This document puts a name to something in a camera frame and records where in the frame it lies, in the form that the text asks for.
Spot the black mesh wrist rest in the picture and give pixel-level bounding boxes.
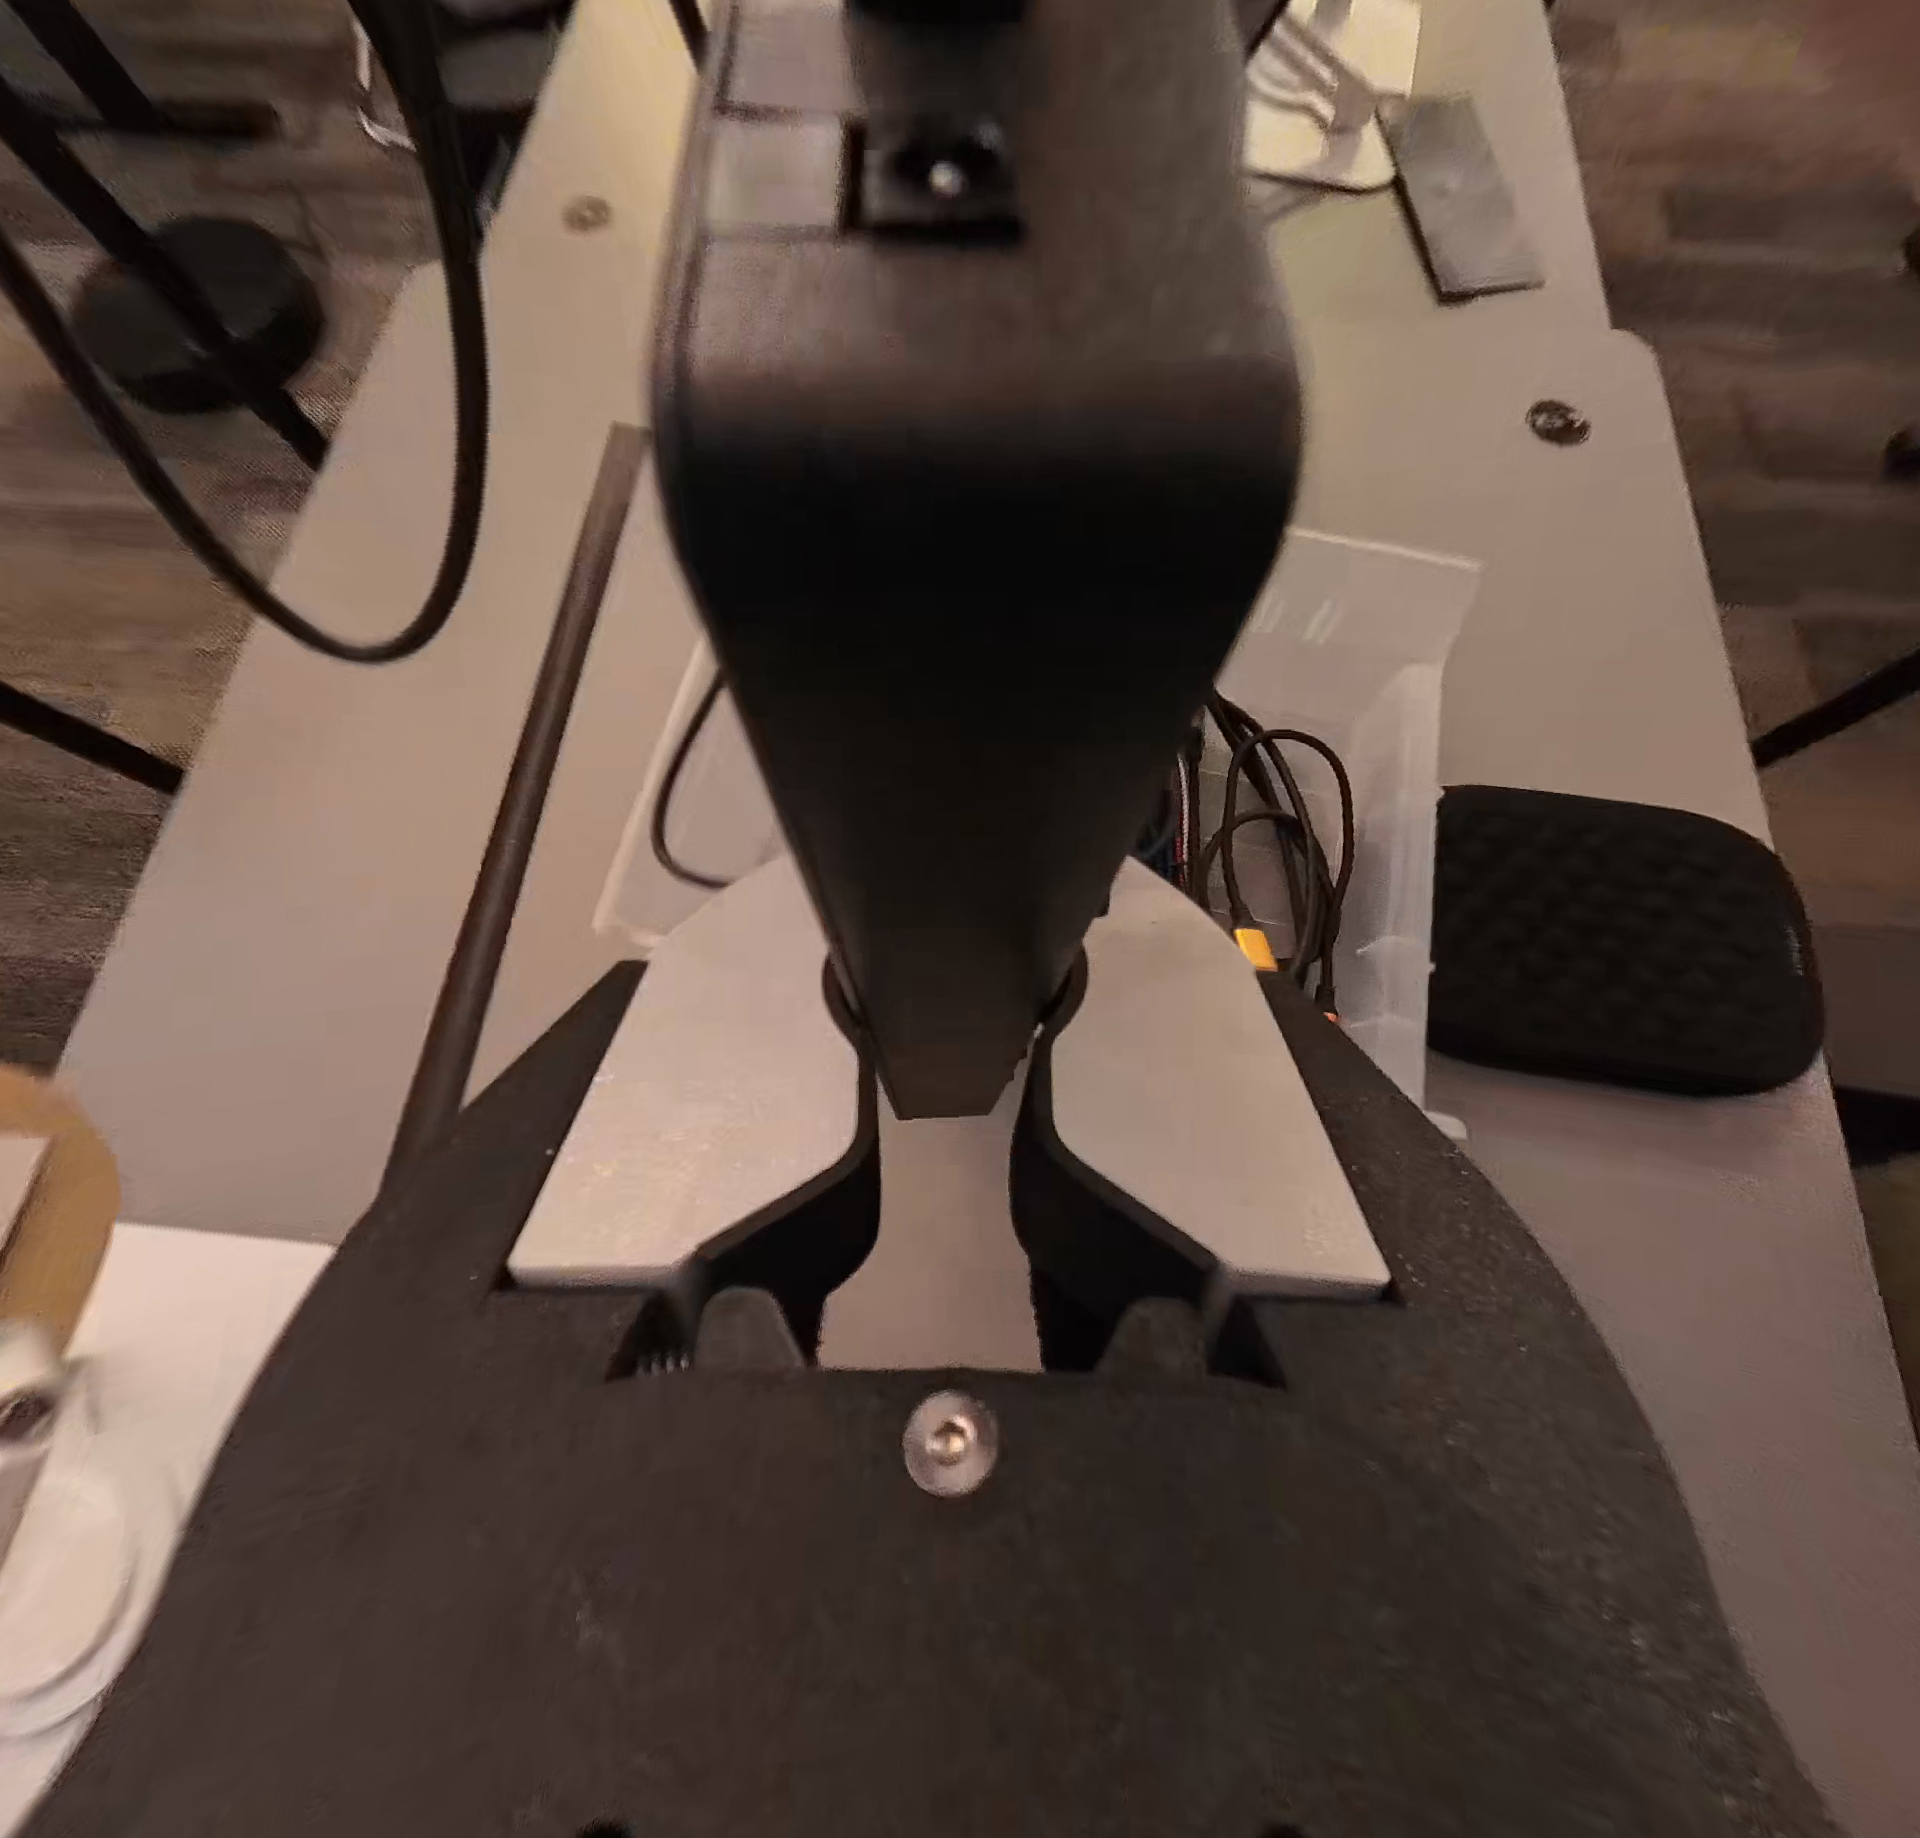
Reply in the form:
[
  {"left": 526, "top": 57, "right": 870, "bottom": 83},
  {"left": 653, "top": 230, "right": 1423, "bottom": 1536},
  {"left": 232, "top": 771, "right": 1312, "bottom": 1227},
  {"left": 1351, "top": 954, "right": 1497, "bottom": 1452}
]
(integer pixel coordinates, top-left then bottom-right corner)
[{"left": 1423, "top": 782, "right": 1827, "bottom": 1100}]

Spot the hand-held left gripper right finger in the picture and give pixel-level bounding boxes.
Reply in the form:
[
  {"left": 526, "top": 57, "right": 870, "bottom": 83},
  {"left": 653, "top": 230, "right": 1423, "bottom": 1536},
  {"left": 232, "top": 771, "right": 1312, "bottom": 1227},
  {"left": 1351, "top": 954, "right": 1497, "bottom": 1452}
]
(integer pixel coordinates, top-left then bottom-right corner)
[{"left": 1013, "top": 855, "right": 1393, "bottom": 1316}]

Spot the dark metal bar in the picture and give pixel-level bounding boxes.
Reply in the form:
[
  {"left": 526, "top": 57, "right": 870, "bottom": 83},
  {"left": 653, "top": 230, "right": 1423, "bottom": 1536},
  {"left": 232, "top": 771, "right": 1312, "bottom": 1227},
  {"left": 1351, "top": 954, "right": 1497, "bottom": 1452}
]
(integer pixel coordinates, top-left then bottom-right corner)
[{"left": 384, "top": 426, "right": 650, "bottom": 1196}]

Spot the black metal plate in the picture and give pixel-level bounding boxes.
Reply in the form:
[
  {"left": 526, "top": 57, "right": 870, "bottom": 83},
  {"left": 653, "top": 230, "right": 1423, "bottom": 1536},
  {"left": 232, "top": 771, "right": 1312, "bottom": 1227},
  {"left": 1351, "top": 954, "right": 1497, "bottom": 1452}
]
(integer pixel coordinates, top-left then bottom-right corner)
[{"left": 1381, "top": 95, "right": 1549, "bottom": 299}]

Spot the clear plastic bin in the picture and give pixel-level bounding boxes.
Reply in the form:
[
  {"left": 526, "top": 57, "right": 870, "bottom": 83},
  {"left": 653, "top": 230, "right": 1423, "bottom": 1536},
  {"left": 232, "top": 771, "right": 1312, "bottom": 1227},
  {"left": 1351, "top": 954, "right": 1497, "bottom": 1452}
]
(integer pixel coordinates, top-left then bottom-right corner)
[{"left": 598, "top": 527, "right": 1486, "bottom": 1144}]

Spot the bundle of black cables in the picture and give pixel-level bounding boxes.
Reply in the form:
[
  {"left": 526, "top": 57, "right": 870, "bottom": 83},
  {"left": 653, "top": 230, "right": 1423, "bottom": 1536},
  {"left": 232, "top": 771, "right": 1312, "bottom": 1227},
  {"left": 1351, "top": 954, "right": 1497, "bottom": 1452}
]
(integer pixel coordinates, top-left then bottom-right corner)
[{"left": 1178, "top": 689, "right": 1359, "bottom": 1021}]

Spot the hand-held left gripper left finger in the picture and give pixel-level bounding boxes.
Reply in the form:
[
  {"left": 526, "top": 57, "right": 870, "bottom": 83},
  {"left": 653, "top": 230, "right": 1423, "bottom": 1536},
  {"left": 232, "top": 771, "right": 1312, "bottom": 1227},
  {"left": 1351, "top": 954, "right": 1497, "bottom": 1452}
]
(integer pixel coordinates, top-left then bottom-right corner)
[{"left": 506, "top": 851, "right": 881, "bottom": 1316}]

